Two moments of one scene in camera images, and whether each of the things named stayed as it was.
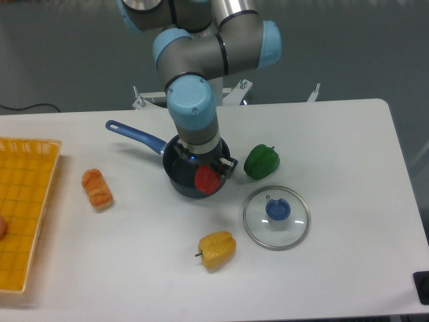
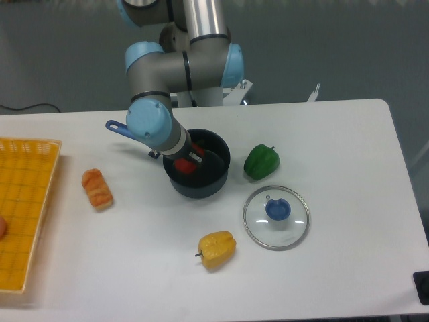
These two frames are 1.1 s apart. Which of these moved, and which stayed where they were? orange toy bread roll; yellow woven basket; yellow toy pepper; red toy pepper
Moved: red toy pepper
Stayed: yellow toy pepper; orange toy bread roll; yellow woven basket
